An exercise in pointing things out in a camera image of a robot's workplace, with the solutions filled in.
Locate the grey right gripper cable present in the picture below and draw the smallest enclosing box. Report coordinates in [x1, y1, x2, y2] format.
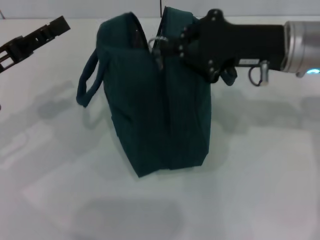
[247, 59, 270, 88]

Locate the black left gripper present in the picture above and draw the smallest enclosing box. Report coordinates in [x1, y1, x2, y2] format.
[0, 15, 72, 75]

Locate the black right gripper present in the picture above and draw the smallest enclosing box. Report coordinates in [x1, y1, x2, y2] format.
[159, 8, 287, 84]

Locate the teal insulated lunch bag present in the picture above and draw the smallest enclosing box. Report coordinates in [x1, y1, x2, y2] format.
[76, 6, 238, 179]

